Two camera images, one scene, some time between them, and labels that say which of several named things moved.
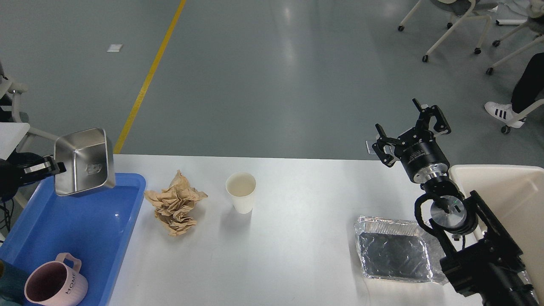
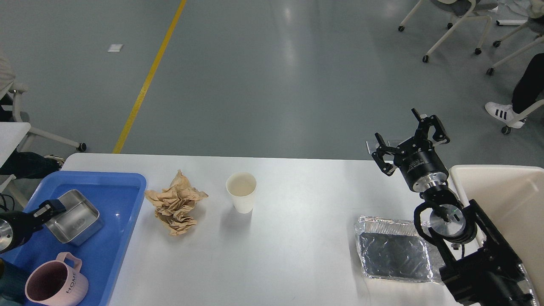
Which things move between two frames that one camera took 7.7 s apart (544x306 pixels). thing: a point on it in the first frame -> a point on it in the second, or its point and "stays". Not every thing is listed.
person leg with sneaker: (529, 90) stays
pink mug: (57, 283) stays
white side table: (11, 133) stays
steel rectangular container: (88, 157) -> (81, 219)
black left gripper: (11, 179) -> (16, 227)
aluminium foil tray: (398, 250) stays
